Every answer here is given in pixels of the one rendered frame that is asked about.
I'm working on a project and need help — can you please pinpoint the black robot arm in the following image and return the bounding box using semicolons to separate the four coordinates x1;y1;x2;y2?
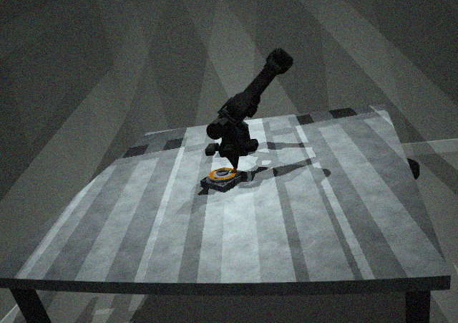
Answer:
206;48;293;158

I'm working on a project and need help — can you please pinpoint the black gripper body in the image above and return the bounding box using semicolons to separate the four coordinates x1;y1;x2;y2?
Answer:
205;128;258;156

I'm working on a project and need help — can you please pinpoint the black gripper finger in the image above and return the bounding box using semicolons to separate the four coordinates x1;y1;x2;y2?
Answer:
226;157;235;168
233;149;243;169

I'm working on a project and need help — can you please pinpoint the orange round plate with holes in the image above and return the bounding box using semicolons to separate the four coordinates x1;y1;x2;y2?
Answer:
208;168;238;181

